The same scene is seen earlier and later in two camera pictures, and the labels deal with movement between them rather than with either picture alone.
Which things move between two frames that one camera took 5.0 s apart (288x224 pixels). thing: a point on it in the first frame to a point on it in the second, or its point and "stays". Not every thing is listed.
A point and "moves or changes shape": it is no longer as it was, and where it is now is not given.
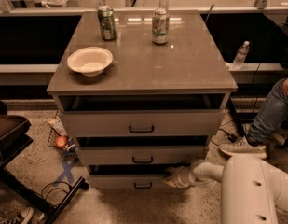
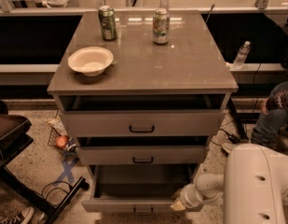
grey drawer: [128, 175] moves or changes shape
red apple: [61, 142] stays
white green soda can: [160, 26] stays
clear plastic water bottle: [241, 54] stays
